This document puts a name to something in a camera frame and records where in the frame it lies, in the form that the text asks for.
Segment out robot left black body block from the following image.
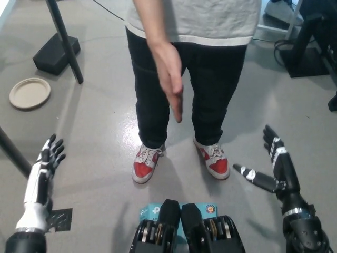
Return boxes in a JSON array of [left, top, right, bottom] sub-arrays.
[[128, 199, 183, 253]]

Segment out teal cardboard box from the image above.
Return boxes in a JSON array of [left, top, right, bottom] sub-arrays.
[[138, 202, 219, 239]]

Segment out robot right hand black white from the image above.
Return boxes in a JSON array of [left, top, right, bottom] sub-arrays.
[[232, 124, 312, 217]]

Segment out person red white sneaker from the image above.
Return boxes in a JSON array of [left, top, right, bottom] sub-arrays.
[[131, 143, 166, 184], [193, 138, 231, 181]]

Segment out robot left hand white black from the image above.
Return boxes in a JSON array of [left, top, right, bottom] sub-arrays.
[[15, 133, 66, 234]]

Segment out thick black slanted pole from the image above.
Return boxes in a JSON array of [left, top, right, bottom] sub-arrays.
[[0, 126, 33, 179]]

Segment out black rounded object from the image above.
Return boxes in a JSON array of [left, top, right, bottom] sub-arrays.
[[328, 92, 337, 113]]

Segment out person right red white sneaker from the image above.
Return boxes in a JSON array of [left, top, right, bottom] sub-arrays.
[[131, 143, 166, 184]]

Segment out white metal frame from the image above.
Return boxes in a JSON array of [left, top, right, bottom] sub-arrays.
[[257, 0, 304, 39]]

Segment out thin black floor cable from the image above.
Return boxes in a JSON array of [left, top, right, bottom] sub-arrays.
[[93, 0, 126, 14]]

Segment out black trousers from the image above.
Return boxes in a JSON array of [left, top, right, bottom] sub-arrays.
[[125, 26, 248, 147]]

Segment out black foam block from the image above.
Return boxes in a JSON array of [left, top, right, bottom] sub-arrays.
[[33, 33, 81, 77]]

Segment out black cable bundle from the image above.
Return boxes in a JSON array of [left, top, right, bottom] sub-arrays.
[[273, 39, 291, 67]]

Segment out person left red white sneaker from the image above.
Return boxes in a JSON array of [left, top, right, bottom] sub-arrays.
[[193, 138, 231, 181]]

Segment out person right hand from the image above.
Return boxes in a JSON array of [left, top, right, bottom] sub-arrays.
[[151, 42, 184, 124]]

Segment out thin black pole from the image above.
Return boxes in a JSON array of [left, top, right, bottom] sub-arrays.
[[47, 0, 84, 85]]

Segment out beige paper plate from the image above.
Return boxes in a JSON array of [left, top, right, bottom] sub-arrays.
[[9, 78, 52, 111]]

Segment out black stand post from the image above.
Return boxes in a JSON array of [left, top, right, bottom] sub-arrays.
[[296, 14, 323, 70]]

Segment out black equipment rack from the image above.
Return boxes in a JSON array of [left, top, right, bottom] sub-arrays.
[[319, 15, 337, 88]]

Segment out black stand base plate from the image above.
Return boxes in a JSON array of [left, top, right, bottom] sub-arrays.
[[285, 44, 333, 79]]

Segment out grey shirt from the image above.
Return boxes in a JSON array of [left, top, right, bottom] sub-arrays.
[[124, 0, 260, 47]]

